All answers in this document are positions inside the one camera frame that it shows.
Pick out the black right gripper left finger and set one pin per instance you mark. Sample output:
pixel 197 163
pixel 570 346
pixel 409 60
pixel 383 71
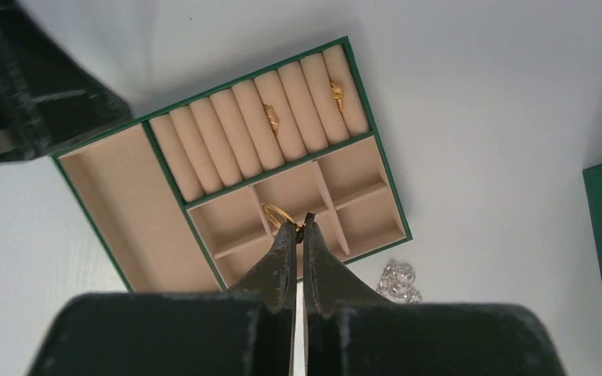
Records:
pixel 245 330

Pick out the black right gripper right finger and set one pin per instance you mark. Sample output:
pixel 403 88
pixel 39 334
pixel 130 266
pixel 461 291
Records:
pixel 353 330

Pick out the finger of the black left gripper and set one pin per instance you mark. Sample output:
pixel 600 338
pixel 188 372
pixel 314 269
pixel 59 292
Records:
pixel 47 101

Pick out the green jewelry tray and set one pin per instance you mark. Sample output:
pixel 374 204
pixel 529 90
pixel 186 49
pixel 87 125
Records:
pixel 182 199

